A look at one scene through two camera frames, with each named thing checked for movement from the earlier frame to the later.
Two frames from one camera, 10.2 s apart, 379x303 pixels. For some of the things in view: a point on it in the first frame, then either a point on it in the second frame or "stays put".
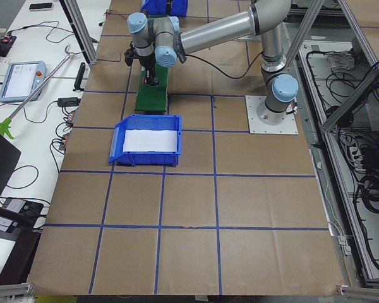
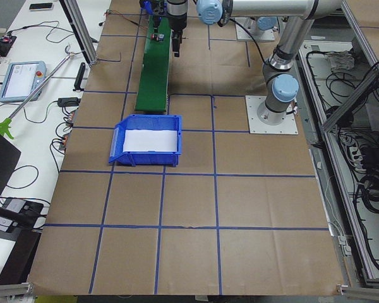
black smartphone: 40,5 stays put
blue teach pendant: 21,80 stays put
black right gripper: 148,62 -> 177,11
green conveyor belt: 153,98 stays put
